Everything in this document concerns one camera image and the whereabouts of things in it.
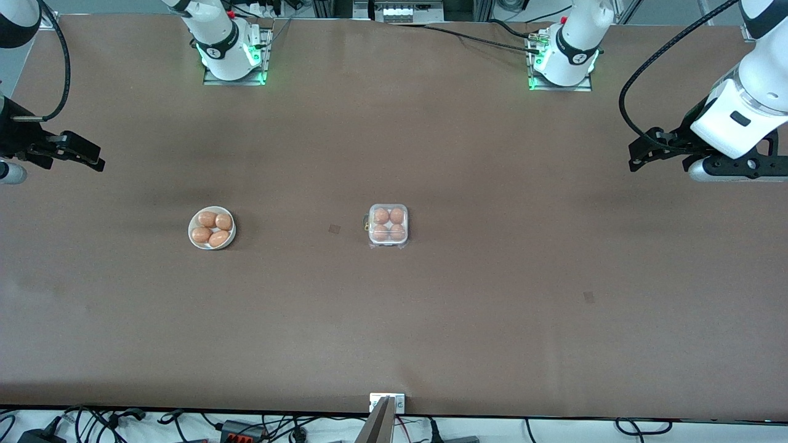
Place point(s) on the small metal mounting bracket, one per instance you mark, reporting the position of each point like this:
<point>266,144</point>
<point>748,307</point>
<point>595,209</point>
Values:
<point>400,403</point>

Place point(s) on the grey metal pole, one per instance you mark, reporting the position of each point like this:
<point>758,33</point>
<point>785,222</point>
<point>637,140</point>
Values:
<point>377,427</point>

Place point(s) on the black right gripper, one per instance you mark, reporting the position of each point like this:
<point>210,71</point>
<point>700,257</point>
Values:
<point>13,136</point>

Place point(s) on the black power adapter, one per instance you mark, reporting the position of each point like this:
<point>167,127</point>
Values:
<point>37,438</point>

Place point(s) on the grey electrical terminal block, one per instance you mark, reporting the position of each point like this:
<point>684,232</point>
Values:
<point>400,12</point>

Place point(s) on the white power strip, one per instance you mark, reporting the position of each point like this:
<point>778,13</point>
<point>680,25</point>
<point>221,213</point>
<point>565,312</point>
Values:
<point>265,9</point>

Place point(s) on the clear plastic four-egg box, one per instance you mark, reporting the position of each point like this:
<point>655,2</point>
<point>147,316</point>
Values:
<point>388,245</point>

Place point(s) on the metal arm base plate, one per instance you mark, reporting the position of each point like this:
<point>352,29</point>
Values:
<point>578,88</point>
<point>234,82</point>

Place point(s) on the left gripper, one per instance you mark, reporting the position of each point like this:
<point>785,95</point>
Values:
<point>684,134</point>

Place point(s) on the white round bowl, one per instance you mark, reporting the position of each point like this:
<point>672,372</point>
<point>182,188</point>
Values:
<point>202,245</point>

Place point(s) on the aluminium frame profile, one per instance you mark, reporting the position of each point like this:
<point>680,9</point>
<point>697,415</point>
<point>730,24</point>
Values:
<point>332,7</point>
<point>474,9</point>

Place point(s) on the dark device with orange clips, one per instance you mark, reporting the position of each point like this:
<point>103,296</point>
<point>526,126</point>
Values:
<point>237,431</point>

